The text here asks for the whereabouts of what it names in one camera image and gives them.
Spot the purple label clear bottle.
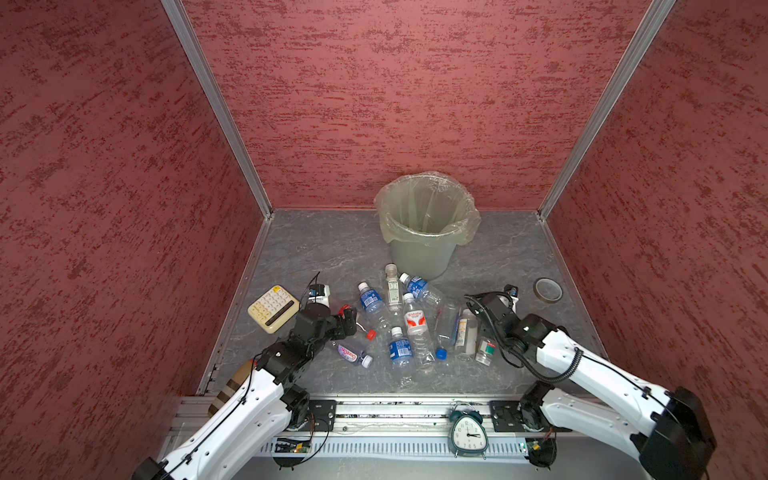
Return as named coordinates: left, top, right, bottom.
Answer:
left=332, top=341, right=373, bottom=369

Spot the clear bottle green label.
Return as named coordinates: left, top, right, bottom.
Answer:
left=474, top=336, right=497, bottom=367

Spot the yellow label white bottle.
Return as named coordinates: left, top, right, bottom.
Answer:
left=454, top=309, right=479, bottom=357

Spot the blue label bottle front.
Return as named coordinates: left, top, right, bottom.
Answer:
left=388, top=327, right=415, bottom=384

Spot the red white label water bottle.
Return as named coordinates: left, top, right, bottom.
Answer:
left=403, top=293, right=436, bottom=371

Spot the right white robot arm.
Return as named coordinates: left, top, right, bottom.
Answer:
left=465, top=285, right=717, bottom=479

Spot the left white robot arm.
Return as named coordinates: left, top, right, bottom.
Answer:
left=132, top=303, right=358, bottom=479

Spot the translucent green bin liner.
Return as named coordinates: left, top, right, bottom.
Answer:
left=374, top=171, right=481, bottom=246

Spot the blue label bottle upper left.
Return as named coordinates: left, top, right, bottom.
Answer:
left=358, top=282, right=389, bottom=327

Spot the tape roll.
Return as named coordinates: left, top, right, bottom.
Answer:
left=533, top=278, right=564, bottom=304

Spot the beige calculator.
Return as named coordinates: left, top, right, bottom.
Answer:
left=247, top=285, right=300, bottom=334

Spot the clear bottle blue cap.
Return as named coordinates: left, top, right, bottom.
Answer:
left=434, top=302, right=460, bottom=361

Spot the green label square bottle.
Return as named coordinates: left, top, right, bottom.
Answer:
left=385, top=263, right=402, bottom=313

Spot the Pocari blue label bottle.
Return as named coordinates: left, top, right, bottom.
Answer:
left=399, top=273, right=445, bottom=307

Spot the striped brown cylinder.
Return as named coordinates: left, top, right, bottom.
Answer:
left=207, top=359, right=254, bottom=418

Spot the green alarm clock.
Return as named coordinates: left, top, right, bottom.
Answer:
left=448, top=406, right=489, bottom=459

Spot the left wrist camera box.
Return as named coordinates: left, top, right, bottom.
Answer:
left=307, top=283, right=331, bottom=307

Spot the aluminium front rail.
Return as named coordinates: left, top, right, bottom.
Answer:
left=170, top=394, right=661, bottom=439

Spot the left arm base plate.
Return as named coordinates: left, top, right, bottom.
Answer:
left=287, top=399, right=338, bottom=432

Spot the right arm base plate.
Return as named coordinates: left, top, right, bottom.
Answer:
left=489, top=400, right=571, bottom=434

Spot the left circuit board with cables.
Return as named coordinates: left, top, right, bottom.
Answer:
left=272, top=414, right=331, bottom=471

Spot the circuit board with cables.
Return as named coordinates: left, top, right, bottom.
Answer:
left=272, top=414, right=331, bottom=471
left=526, top=430, right=558, bottom=470

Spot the right circuit board with cables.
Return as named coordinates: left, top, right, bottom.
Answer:
left=526, top=430, right=558, bottom=470

